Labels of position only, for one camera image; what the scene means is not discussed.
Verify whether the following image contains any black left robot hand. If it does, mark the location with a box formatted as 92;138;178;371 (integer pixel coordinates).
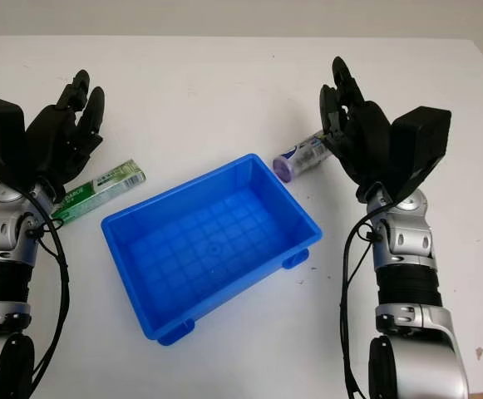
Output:
23;69;106;199

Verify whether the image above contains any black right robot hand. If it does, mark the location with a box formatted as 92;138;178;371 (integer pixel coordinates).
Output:
318;56;401;201

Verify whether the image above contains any green toothpaste box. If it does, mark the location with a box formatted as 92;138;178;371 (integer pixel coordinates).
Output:
51;158;148;226

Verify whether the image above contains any blue plastic tray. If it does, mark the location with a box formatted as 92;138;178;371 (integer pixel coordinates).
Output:
101;153;323;347

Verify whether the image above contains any white tube with purple cap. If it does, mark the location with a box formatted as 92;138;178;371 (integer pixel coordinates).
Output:
272;129;333;184

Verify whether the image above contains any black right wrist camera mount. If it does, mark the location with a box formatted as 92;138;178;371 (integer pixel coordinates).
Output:
388;106;452;204

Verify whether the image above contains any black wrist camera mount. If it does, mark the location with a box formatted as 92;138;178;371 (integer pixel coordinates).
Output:
0;97;42;191
388;106;452;204

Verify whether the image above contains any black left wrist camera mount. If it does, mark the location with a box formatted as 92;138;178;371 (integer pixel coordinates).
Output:
0;97;42;191

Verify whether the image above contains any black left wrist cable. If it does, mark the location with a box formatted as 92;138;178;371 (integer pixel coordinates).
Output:
0;140;71;399

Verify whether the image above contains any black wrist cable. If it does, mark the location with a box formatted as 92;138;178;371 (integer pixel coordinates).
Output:
0;140;71;399
338;195;393;399

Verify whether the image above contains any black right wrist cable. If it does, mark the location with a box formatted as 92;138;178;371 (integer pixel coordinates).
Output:
338;195;393;399

